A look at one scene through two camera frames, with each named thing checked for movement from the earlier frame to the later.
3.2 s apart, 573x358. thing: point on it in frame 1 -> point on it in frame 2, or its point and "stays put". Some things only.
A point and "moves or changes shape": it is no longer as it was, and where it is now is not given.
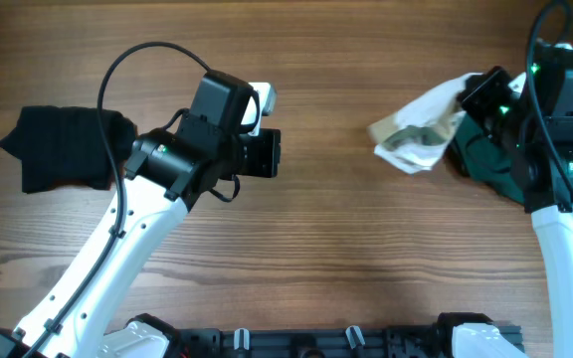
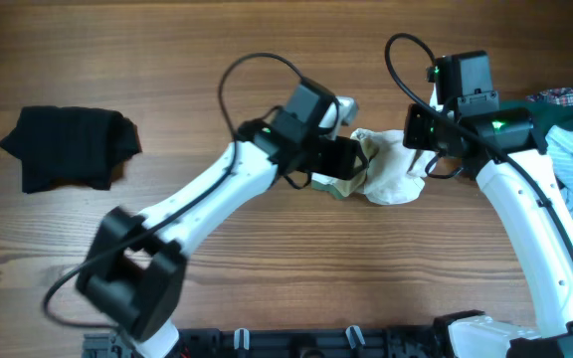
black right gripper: (480, 87) -> (412, 137)
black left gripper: (268, 141) -> (337, 160)
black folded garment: (60, 145) stays put
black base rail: (318, 342) stays put
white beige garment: (416, 134) moves or changes shape
